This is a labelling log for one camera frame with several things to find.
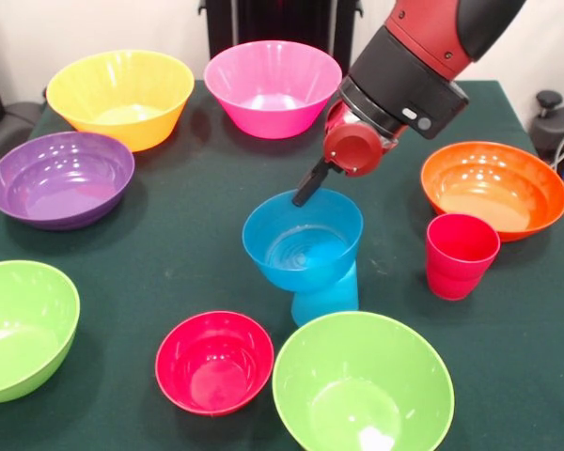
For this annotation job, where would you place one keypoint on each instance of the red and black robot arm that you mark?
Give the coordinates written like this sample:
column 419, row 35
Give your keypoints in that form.
column 413, row 61

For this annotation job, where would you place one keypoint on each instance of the red plastic cup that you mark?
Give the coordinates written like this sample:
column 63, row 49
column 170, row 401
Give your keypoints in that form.
column 456, row 272

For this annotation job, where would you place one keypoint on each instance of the large yellow-orange plastic bowl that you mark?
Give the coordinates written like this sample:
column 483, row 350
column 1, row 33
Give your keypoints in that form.
column 122, row 80

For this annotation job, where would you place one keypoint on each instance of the dark green table cloth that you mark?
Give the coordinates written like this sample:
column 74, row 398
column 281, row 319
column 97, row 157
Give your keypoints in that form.
column 216, row 188

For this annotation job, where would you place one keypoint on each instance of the black floor stand base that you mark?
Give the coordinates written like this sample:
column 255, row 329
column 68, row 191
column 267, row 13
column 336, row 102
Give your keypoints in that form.
column 554, row 127

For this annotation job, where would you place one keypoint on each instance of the small blue plastic bowl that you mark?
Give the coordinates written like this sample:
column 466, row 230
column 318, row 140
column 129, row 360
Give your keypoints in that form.
column 348, row 221

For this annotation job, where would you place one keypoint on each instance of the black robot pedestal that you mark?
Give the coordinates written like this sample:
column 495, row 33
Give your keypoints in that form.
column 272, row 21

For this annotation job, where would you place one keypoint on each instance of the shallow orange plastic bowl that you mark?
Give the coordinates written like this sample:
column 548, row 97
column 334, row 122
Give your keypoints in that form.
column 493, row 192

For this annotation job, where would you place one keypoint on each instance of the light green plastic bowl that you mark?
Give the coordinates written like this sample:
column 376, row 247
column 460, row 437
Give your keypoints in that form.
column 23, row 329
column 362, row 376

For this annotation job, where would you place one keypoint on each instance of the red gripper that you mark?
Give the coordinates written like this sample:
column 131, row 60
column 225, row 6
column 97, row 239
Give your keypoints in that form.
column 355, row 150

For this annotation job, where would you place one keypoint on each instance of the blue plastic cup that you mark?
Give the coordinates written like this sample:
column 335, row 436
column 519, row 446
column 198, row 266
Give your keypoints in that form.
column 329, row 300

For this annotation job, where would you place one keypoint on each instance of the shallow purple plastic bowl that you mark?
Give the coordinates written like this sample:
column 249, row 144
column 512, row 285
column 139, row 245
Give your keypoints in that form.
column 61, row 183

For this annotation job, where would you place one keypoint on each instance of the large pink plastic bowl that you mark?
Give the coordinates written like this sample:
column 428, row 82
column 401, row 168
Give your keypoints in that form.
column 272, row 70

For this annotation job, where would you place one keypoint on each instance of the small red plastic bowl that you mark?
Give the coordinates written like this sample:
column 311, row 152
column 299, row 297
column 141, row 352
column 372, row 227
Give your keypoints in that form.
column 211, row 366

